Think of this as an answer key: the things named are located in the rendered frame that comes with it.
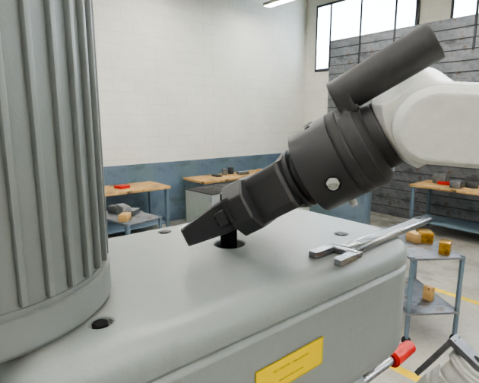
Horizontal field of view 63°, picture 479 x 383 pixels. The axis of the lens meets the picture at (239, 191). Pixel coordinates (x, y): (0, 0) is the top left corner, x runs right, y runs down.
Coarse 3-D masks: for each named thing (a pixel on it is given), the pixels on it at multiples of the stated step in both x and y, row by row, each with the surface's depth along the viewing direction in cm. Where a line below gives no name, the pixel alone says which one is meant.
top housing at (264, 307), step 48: (144, 240) 47; (240, 240) 48; (288, 240) 47; (336, 240) 47; (144, 288) 34; (192, 288) 34; (240, 288) 34; (288, 288) 36; (336, 288) 39; (384, 288) 45; (96, 336) 27; (144, 336) 27; (192, 336) 29; (240, 336) 31; (288, 336) 35; (336, 336) 40; (384, 336) 47
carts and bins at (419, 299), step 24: (120, 216) 466; (144, 216) 494; (408, 240) 391; (432, 240) 384; (408, 288) 350; (432, 288) 374; (408, 312) 353; (432, 312) 355; (456, 312) 357; (408, 336) 358
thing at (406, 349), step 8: (400, 344) 57; (408, 344) 58; (400, 352) 56; (408, 352) 56; (384, 360) 54; (392, 360) 55; (400, 360) 55; (376, 368) 53; (384, 368) 53; (368, 376) 51; (376, 376) 52
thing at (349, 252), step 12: (420, 216) 56; (396, 228) 50; (408, 228) 51; (360, 240) 45; (372, 240) 45; (384, 240) 46; (312, 252) 41; (324, 252) 42; (336, 252) 43; (348, 252) 41; (360, 252) 41; (336, 264) 39
